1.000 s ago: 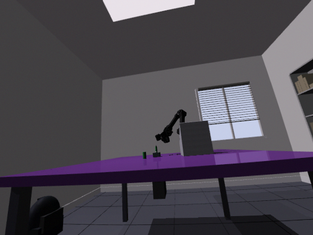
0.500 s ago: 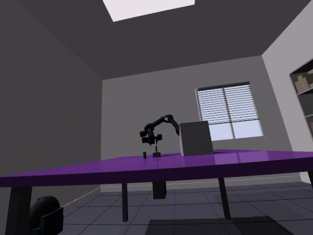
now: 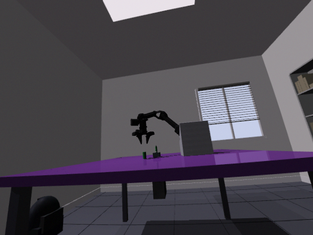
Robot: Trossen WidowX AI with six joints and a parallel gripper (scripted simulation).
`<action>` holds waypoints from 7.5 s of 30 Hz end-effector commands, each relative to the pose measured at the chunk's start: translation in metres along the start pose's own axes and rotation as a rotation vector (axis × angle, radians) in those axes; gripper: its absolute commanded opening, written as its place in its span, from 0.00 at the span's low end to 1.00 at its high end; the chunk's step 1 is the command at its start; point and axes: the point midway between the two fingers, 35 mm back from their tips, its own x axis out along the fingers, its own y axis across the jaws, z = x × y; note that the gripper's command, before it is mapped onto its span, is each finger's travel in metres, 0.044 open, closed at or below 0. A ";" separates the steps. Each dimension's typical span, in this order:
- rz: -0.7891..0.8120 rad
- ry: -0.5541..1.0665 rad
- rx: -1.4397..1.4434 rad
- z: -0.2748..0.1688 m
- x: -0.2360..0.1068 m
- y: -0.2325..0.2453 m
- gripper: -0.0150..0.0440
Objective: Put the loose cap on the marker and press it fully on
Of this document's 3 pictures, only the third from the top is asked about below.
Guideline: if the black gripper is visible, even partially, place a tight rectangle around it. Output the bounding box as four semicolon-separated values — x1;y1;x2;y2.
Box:
132;125;154;144

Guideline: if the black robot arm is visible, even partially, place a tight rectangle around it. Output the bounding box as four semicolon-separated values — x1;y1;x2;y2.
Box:
130;111;180;136

